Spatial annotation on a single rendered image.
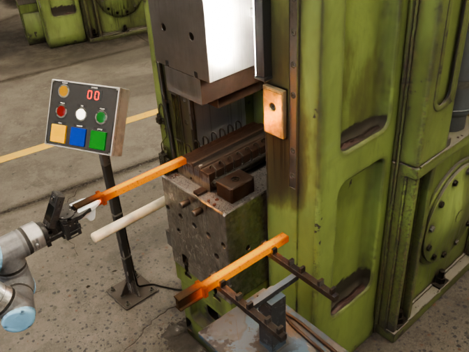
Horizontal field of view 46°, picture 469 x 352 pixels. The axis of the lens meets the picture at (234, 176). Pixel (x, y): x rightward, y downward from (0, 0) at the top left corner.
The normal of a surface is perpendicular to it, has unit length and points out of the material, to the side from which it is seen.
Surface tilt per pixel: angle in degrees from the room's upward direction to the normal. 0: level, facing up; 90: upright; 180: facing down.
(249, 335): 0
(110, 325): 0
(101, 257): 0
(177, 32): 90
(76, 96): 60
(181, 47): 90
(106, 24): 90
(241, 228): 90
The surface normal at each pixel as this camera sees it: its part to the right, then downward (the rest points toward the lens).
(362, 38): 0.67, 0.36
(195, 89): -0.74, 0.40
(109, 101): -0.36, 0.03
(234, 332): -0.05, -0.84
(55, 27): 0.43, 0.47
